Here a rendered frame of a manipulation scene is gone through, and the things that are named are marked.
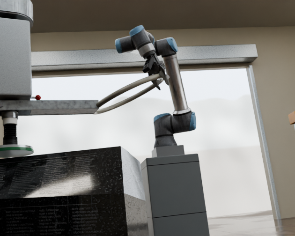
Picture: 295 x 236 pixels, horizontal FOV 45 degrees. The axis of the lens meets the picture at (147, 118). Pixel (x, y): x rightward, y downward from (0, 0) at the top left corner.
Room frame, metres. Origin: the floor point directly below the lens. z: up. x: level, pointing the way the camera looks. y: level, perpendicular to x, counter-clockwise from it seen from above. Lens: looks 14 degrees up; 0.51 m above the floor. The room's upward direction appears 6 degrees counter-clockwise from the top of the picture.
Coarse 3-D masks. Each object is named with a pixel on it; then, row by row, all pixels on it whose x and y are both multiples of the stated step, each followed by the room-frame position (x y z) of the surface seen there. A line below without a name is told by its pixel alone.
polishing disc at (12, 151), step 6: (0, 150) 1.63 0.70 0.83; (6, 150) 1.63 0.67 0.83; (12, 150) 1.65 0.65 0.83; (18, 150) 1.67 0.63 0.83; (24, 150) 1.69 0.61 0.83; (30, 150) 1.71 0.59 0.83; (0, 156) 1.78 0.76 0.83; (6, 156) 1.80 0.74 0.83; (12, 156) 1.82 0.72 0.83; (18, 156) 1.84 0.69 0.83
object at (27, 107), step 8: (0, 104) 1.65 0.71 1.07; (8, 104) 1.68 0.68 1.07; (16, 104) 1.69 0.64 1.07; (24, 104) 1.71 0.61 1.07; (32, 104) 1.73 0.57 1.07; (40, 104) 1.74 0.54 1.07; (48, 104) 1.76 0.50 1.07; (56, 104) 1.78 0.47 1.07; (64, 104) 1.79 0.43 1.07; (72, 104) 1.81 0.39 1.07; (80, 104) 1.83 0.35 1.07; (88, 104) 1.85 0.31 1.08; (24, 112) 1.81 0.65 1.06; (32, 112) 1.79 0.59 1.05; (40, 112) 1.81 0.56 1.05; (48, 112) 1.83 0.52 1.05; (56, 112) 1.85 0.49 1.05; (64, 112) 1.87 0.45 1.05; (72, 112) 1.89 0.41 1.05; (80, 112) 1.91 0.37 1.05; (88, 112) 1.94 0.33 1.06
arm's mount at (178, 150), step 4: (156, 148) 2.68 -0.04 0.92; (160, 148) 2.69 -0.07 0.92; (164, 148) 2.69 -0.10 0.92; (168, 148) 2.70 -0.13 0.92; (172, 148) 2.71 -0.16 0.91; (176, 148) 2.71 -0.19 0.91; (180, 148) 2.72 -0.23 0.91; (152, 152) 2.85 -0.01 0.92; (156, 152) 2.68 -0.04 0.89; (160, 152) 2.69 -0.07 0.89; (164, 152) 2.69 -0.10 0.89; (168, 152) 2.70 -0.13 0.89; (172, 152) 2.70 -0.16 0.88; (176, 152) 2.71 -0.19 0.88; (180, 152) 2.72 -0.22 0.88; (152, 156) 2.88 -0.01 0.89; (156, 156) 2.70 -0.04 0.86
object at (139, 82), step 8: (144, 80) 1.80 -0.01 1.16; (152, 80) 1.84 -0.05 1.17; (160, 80) 2.04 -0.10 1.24; (120, 88) 1.78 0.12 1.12; (128, 88) 1.78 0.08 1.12; (152, 88) 2.17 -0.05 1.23; (112, 96) 1.80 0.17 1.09; (136, 96) 2.22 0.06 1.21; (96, 104) 1.86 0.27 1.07; (120, 104) 2.22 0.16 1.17; (96, 112) 2.05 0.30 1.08
